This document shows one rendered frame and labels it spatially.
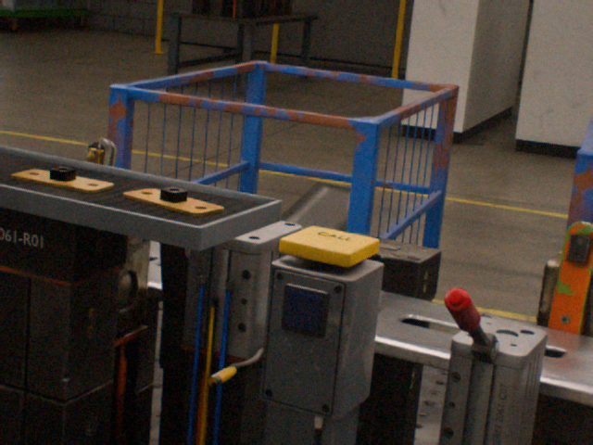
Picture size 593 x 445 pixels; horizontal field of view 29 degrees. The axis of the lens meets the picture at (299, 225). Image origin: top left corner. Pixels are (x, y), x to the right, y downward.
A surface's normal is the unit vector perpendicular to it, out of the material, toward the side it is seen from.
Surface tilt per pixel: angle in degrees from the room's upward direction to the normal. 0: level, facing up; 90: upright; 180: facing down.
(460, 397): 90
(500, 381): 90
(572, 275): 78
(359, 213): 90
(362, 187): 90
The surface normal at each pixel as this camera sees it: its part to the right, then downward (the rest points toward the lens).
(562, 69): -0.28, 0.20
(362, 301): 0.90, 0.18
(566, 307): -0.40, -0.04
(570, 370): 0.09, -0.97
